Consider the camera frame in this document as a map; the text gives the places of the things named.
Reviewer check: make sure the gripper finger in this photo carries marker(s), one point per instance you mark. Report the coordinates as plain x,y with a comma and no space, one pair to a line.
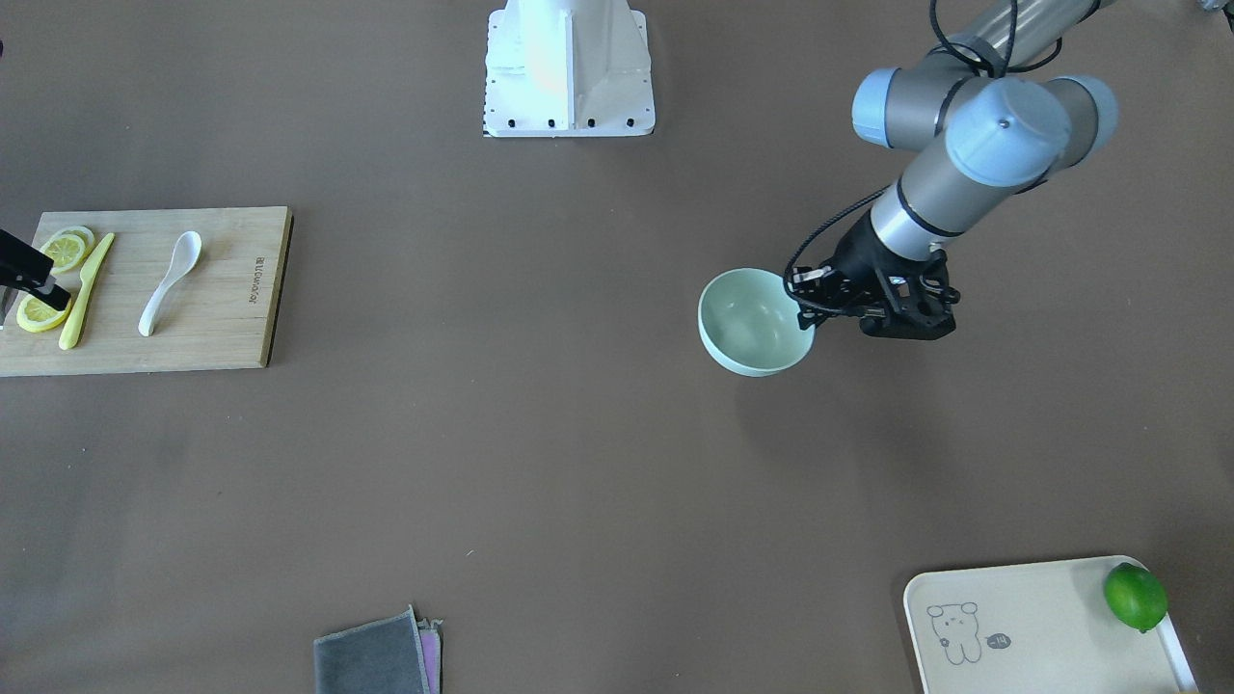
25,269

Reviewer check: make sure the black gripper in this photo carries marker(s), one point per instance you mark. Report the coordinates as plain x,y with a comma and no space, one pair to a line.
854,262

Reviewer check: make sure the pale green bowl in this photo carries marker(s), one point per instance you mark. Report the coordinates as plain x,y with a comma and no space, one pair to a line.
749,325

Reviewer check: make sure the white ceramic spoon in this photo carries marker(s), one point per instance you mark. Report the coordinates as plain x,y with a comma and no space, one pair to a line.
186,253

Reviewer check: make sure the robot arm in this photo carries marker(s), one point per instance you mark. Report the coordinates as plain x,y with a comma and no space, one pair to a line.
980,132

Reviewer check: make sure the lower top lemon slice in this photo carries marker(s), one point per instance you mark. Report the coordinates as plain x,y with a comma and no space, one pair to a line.
35,316

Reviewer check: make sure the lemon slice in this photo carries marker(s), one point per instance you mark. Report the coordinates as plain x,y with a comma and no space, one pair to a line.
35,316
69,248

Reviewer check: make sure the upper lemon slice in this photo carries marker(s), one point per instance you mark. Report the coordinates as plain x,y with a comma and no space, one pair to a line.
69,248

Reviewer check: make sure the yellow plastic knife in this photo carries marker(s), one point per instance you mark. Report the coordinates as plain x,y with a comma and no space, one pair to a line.
74,324

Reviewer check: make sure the bamboo cutting board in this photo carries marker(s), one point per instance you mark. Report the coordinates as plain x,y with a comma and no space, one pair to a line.
221,316

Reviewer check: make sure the beige rabbit tray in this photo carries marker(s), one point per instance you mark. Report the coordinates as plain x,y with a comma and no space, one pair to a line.
1040,627

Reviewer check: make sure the green lime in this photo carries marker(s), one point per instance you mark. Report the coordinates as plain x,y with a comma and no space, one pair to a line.
1135,597

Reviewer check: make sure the grey folded cloth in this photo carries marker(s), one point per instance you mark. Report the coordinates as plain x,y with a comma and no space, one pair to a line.
402,654

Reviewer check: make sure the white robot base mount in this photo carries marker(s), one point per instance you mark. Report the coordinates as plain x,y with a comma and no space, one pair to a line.
568,69

